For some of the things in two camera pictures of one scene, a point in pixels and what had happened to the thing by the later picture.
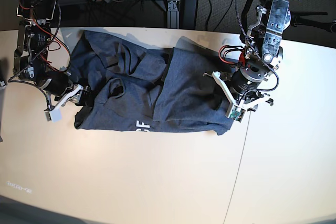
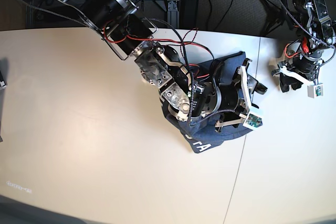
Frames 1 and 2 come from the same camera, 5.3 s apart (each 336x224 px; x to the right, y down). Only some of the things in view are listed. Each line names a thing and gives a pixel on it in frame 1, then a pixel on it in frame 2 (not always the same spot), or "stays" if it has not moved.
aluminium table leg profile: [173, 13] stays
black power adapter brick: [188, 11] stays
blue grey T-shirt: [136, 85] -> [202, 133]
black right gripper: [57, 83] -> [229, 97]
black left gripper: [246, 80] -> [305, 66]
